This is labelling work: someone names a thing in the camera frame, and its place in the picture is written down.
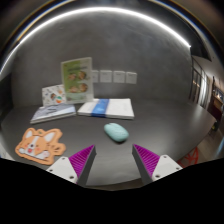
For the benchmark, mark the grey striped book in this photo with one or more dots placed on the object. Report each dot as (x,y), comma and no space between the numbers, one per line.
(52,112)

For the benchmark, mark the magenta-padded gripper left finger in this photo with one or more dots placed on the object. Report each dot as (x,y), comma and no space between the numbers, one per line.
(63,167)

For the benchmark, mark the mint green computer mouse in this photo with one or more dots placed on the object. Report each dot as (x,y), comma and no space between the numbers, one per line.
(116,132)

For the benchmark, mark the white wall socket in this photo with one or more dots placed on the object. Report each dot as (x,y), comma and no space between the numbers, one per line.
(95,76)
(131,78)
(106,76)
(119,77)

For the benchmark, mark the dark framed glass partition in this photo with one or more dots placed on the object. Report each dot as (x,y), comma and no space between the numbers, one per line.
(196,83)

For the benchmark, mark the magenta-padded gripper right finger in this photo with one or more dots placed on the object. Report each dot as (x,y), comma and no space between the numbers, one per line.
(165,166)

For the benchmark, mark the white ceiling light strip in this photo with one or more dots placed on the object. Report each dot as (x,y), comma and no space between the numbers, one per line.
(100,9)

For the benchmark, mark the orange corgi-shaped mouse pad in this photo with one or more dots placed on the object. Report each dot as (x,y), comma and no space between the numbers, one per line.
(38,145)

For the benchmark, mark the green illustrated booklet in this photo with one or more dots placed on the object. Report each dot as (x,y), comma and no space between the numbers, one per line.
(77,80)

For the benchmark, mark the white book with blue band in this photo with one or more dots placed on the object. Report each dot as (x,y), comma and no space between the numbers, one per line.
(106,108)

